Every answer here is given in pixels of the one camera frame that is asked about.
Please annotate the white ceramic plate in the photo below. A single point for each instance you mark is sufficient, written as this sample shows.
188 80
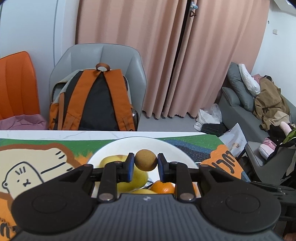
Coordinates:
124 146

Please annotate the pink curtain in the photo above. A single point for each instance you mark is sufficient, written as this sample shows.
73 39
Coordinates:
186 53

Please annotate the brown jacket on sofa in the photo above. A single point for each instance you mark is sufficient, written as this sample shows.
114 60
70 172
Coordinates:
270 107

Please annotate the grey sofa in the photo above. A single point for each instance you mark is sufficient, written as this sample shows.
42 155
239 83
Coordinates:
237 106

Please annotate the green-yellow round pear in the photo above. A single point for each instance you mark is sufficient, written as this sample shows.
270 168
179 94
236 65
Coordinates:
127 171

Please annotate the colourful cartoon table mat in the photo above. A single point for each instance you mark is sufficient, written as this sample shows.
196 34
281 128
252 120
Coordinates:
39 161

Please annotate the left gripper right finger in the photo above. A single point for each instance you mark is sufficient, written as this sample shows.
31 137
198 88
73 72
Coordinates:
179 174

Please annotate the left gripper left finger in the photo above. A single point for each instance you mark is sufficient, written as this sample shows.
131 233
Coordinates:
111 175

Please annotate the orange tangerine front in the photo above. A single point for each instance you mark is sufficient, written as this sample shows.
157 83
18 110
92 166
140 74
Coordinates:
196 190

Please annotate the orange tangerine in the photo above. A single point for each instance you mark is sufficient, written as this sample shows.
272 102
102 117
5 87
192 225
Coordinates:
196 190
163 188

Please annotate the white plastic bag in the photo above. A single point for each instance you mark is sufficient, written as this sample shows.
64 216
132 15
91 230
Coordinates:
210 115

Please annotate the yellow pear with stem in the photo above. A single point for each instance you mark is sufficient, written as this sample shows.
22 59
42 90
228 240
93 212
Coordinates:
145 190

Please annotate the grey chair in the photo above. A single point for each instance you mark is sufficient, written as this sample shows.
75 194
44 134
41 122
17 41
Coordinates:
124 58

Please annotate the orange black backpack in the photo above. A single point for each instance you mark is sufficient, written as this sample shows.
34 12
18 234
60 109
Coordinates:
93 100

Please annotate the pink cloth on chair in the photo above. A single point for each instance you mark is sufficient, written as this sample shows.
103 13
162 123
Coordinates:
24 122

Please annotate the white refrigerator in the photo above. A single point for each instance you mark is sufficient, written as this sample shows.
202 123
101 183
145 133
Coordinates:
44 29

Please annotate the pink slipper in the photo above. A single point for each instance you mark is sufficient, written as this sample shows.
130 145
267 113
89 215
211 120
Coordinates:
266 148

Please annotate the orange chair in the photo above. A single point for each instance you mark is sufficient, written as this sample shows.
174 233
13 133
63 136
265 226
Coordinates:
19 92

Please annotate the white pillow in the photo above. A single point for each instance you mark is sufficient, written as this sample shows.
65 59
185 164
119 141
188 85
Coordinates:
251 84

